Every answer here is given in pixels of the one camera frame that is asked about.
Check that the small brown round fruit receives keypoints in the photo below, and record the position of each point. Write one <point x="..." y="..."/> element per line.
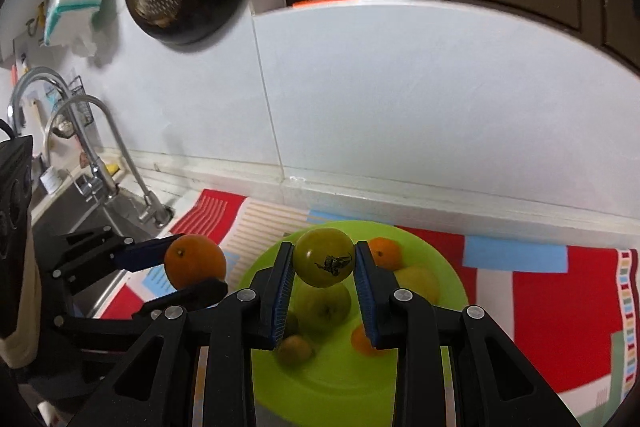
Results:
<point x="295" y="350"/>

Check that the large chrome faucet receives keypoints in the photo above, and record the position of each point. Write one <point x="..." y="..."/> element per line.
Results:
<point x="37" y="77"/>

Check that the colourful patchwork tablecloth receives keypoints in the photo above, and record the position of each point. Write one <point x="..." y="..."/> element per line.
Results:
<point x="540" y="307"/>

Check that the small white cup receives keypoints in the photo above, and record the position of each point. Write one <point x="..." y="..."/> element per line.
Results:
<point x="50" y="180"/>

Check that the slim gooseneck faucet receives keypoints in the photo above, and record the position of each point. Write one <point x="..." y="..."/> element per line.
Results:
<point x="117" y="142"/>

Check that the large green apple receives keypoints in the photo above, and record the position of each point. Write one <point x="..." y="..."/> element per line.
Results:
<point x="325" y="309"/>

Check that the yellow-green apple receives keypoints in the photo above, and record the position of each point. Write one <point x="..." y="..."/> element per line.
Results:
<point x="420" y="284"/>

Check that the steel kitchen sink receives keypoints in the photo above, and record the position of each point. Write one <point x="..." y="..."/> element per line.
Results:
<point x="75" y="217"/>

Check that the green tomato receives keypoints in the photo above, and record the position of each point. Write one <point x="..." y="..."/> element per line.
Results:
<point x="320" y="252"/>

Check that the green plate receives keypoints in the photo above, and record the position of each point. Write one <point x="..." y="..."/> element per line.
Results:
<point x="340" y="387"/>

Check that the orange mandarin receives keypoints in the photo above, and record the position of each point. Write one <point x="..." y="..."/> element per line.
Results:
<point x="192" y="259"/>
<point x="386" y="253"/>
<point x="361" y="340"/>

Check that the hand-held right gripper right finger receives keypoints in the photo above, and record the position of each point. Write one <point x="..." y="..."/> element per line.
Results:
<point x="367" y="307"/>

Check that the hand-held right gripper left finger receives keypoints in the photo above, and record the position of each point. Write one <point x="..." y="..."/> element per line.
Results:
<point x="281" y="302"/>

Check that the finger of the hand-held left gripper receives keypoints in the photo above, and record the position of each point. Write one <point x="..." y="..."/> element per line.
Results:
<point x="200" y="293"/>
<point x="140" y="253"/>

